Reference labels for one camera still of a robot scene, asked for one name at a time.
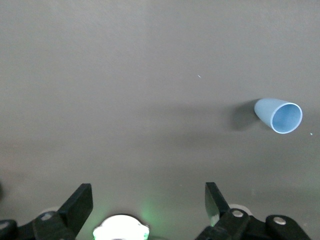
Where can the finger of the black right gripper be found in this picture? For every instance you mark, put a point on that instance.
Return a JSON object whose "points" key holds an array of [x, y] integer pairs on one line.
{"points": [[77, 207], [216, 202]]}

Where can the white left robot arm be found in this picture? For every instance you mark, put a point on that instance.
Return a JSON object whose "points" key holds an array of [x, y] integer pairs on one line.
{"points": [[121, 227]]}

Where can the light blue plastic cup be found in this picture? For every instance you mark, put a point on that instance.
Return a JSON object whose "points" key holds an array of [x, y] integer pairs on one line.
{"points": [[267, 110]]}

